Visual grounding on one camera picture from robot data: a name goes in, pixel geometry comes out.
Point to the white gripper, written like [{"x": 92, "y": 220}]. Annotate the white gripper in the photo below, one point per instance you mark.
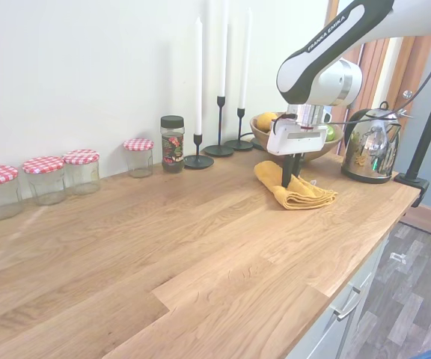
[{"x": 298, "y": 140}]

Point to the yellow towel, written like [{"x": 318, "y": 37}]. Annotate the yellow towel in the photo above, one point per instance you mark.
[{"x": 305, "y": 196}]

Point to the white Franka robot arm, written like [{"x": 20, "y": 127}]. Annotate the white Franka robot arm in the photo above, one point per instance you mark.
[{"x": 335, "y": 86}]

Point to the wooden fruit bowl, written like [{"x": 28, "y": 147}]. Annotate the wooden fruit bowl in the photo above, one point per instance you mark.
[{"x": 260, "y": 136}]

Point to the green apple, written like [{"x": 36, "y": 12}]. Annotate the green apple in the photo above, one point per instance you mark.
[{"x": 330, "y": 133}]

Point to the yellow lemon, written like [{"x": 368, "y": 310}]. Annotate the yellow lemon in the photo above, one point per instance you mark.
[{"x": 267, "y": 120}]

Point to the tall black candle holder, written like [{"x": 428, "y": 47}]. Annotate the tall black candle holder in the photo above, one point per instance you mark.
[{"x": 218, "y": 150}]

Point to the stainless steel kettle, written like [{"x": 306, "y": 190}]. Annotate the stainless steel kettle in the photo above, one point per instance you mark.
[{"x": 372, "y": 149}]

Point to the white taper candle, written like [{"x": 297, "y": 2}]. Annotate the white taper candle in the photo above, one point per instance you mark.
[
  {"x": 244, "y": 63},
  {"x": 223, "y": 48},
  {"x": 198, "y": 75}
]

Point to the spice jar black lid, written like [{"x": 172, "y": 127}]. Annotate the spice jar black lid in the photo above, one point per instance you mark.
[{"x": 172, "y": 149}]

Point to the wooden door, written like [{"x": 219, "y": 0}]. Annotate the wooden door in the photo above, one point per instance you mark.
[{"x": 384, "y": 75}]

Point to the silver door knob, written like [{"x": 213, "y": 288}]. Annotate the silver door knob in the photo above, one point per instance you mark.
[{"x": 407, "y": 94}]

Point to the white kitchen cabinet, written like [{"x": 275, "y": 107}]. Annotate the white kitchen cabinet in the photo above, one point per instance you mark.
[{"x": 324, "y": 336}]

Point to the blue object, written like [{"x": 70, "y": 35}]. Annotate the blue object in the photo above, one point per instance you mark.
[{"x": 428, "y": 354}]

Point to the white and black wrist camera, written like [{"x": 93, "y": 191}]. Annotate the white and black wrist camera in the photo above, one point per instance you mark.
[{"x": 327, "y": 116}]

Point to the black camera stand clamp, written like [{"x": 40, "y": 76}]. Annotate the black camera stand clamp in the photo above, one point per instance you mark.
[{"x": 410, "y": 178}]

